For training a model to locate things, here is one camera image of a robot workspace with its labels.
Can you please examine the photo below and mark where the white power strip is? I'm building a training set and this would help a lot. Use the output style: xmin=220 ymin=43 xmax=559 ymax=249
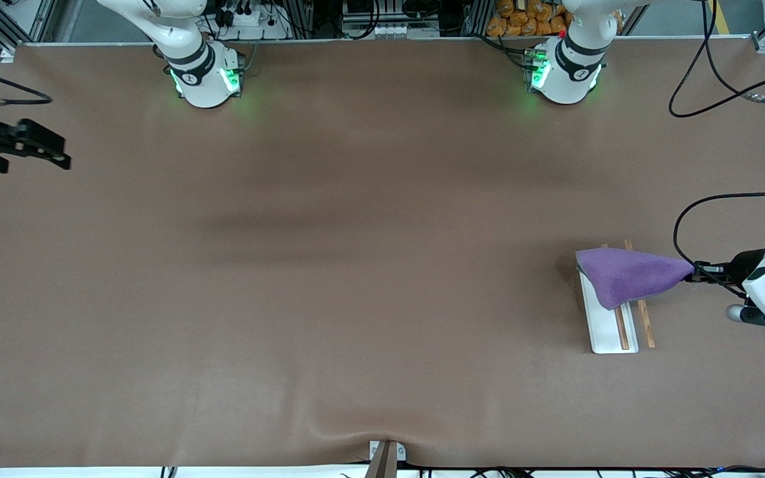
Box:
xmin=213 ymin=0 xmax=290 ymax=40

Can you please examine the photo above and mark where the purple fluffy towel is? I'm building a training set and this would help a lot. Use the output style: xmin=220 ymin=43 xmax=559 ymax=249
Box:
xmin=575 ymin=246 xmax=697 ymax=311

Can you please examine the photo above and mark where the brown table cover mat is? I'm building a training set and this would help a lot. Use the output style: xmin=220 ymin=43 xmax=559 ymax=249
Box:
xmin=0 ymin=37 xmax=765 ymax=469

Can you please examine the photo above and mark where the black cable with grey connector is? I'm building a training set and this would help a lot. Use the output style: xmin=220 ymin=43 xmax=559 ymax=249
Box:
xmin=668 ymin=0 xmax=765 ymax=119

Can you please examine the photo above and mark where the pile of orange packets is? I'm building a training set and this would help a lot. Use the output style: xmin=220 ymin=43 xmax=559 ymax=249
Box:
xmin=487 ymin=0 xmax=572 ymax=38

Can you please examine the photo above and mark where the white rack with wooden rods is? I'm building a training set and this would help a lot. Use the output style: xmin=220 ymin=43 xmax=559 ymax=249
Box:
xmin=574 ymin=239 xmax=657 ymax=355

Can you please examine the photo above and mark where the metal table edge clamp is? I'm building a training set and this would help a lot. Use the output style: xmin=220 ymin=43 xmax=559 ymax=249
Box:
xmin=368 ymin=439 xmax=407 ymax=478

